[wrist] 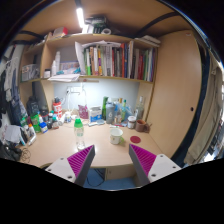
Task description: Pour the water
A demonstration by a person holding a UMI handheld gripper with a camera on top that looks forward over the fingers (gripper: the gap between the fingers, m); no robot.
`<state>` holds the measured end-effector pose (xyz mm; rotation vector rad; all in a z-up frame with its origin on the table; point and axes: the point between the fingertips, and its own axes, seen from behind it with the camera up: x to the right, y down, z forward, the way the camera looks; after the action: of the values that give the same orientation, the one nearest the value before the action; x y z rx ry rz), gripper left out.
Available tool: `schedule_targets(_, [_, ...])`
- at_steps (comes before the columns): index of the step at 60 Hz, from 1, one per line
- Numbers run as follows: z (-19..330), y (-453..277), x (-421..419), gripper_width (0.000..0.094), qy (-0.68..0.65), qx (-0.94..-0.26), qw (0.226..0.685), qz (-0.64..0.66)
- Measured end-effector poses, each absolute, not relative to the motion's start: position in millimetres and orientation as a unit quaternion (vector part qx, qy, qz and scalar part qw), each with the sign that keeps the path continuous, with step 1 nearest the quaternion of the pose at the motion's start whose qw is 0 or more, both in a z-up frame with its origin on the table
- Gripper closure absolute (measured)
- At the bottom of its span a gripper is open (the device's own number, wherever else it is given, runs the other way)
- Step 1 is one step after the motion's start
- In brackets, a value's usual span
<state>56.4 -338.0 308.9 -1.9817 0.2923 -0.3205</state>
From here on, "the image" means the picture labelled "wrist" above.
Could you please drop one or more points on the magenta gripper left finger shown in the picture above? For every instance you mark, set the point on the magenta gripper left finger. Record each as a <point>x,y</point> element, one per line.
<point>75,167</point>

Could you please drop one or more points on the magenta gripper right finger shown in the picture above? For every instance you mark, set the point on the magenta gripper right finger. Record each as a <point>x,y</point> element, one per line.
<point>150,167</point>

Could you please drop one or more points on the dark red round coaster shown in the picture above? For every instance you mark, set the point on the dark red round coaster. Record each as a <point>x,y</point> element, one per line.
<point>135,139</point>

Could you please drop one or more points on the brown ceramic mug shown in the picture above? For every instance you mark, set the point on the brown ceramic mug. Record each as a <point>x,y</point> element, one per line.
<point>142,126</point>

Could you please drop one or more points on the white paper cup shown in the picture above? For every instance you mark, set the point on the white paper cup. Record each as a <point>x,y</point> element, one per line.
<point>116,136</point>

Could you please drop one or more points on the clear bottle green cap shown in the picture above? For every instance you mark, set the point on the clear bottle green cap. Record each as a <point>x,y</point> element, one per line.
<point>79,134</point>

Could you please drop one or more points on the white lidded jar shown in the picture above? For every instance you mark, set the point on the white lidded jar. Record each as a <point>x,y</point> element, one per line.
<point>131,122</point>

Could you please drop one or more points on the wooden wardrobe door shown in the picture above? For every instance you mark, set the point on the wooden wardrobe door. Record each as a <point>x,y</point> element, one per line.
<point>176,91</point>

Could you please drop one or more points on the blue white small box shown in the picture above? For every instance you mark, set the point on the blue white small box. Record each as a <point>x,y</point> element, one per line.
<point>43,127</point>

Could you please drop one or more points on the pink snack bag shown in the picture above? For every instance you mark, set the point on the pink snack bag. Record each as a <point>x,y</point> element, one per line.
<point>83,112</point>

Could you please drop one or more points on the blue white tissue box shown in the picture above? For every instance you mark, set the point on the blue white tissue box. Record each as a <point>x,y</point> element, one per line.
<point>95,113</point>

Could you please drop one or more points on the clear glass bottle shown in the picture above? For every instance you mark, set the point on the clear glass bottle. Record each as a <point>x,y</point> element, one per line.
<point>139,111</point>

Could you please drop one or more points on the green small bottle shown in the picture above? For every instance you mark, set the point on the green small bottle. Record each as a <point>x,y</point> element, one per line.
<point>35,122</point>

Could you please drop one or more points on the red white canister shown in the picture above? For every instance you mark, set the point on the red white canister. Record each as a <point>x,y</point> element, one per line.
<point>57,107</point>

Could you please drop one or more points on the grey tall tumbler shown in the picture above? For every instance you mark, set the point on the grey tall tumbler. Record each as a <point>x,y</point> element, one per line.
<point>110,109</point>

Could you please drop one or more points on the green tall bottle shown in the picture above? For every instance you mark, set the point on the green tall bottle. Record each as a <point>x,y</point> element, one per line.
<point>105,99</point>

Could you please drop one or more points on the black bag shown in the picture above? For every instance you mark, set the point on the black bag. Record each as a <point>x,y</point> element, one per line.
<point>32,106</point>

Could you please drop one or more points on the stack of papers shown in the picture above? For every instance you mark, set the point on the stack of papers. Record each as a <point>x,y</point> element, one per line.
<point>65,78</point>

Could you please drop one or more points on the white spray bottle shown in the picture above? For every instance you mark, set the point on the white spray bottle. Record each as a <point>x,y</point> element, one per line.
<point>57,61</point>

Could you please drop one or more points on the row of books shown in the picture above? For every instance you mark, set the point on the row of books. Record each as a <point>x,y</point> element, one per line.
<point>113,59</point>

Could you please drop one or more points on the red white box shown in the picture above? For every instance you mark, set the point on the red white box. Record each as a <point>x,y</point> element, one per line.
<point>60,32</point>

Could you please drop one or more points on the white tape roll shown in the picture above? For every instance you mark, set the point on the white tape roll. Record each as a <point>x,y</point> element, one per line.
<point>106,31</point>

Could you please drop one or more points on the fluorescent tube light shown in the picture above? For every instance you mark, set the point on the fluorescent tube light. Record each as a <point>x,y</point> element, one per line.
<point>80,16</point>

